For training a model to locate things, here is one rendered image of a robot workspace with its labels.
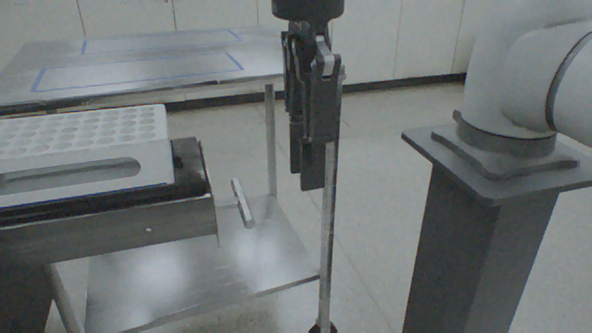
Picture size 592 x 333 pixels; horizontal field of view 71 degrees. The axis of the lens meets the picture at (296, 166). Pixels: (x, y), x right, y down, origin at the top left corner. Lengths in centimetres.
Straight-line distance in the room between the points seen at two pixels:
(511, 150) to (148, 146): 55
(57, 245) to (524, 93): 61
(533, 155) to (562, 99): 14
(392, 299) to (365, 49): 206
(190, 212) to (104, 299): 72
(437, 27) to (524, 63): 271
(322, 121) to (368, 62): 273
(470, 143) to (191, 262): 75
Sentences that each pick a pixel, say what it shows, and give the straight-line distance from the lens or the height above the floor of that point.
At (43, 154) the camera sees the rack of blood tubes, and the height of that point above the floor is 86.
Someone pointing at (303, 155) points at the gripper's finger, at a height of 81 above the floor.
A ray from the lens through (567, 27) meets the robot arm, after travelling 69.
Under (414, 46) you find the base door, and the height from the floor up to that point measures 32.
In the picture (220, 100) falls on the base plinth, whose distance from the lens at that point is 295.
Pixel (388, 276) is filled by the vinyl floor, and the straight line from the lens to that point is 152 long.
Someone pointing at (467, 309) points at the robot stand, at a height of 41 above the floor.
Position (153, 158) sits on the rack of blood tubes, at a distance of 42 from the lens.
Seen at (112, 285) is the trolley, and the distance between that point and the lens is 115.
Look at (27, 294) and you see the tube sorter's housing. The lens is 128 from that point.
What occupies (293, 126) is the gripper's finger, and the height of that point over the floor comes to 83.
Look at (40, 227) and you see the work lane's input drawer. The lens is 45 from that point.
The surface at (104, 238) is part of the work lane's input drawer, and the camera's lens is 45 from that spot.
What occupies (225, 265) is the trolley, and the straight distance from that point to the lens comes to 113.
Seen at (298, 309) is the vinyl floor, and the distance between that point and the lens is 139.
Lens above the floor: 103
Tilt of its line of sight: 29 degrees down
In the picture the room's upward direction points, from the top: straight up
